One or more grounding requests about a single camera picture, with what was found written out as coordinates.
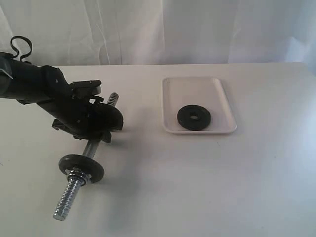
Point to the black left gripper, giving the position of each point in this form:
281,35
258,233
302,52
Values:
73,115

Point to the black weight plate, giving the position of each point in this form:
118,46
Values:
85,164
108,117
194,117

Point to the chrome threaded dumbbell bar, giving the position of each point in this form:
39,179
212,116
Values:
64,205

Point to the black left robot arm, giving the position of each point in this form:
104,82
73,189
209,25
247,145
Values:
29,84

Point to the chrome star collar nut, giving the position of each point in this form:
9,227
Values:
79,174

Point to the white rectangular plastic tray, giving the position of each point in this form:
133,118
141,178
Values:
207,92

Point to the white backdrop curtain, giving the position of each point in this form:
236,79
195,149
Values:
131,32

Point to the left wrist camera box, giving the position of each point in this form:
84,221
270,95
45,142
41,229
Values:
85,89

